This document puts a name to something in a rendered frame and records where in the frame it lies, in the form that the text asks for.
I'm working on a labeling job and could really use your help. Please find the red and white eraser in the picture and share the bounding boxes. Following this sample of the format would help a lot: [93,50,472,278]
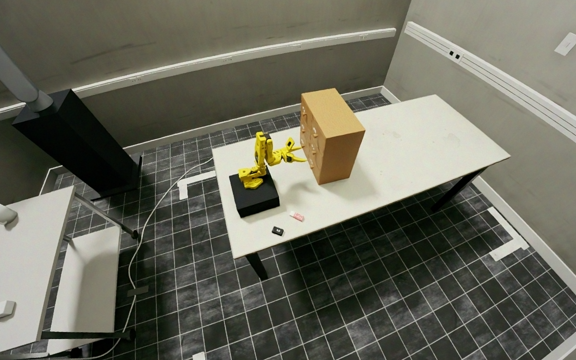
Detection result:
[289,211,304,222]

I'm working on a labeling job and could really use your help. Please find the brown wooden chest of drawers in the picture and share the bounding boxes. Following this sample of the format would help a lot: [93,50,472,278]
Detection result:
[300,88,366,186]

